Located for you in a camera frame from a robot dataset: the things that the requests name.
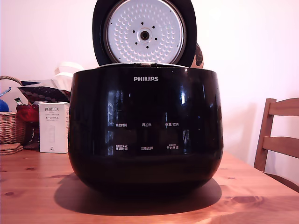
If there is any black Philips rice cooker body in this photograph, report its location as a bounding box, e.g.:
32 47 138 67
67 62 224 195

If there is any tan globe with dark pattern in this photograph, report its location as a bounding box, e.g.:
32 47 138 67
192 42 206 68

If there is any white folded cloth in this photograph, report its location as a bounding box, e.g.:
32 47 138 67
50 62 86 90

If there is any white Porlex box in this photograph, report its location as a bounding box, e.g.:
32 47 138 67
38 101 71 154

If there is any dark dotted patterned cloth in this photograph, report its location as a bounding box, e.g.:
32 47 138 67
17 80 71 105

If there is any wooden slat-back chair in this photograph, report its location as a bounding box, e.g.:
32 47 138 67
253 98 299 194

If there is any red glass bowl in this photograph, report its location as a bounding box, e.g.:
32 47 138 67
15 104 40 123

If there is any woven wicker basket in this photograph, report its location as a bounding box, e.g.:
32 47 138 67
0 76 28 145

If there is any blue ribbon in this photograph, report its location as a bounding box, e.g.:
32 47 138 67
0 86 12 98

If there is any blue ball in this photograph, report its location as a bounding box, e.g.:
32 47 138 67
0 99 10 113

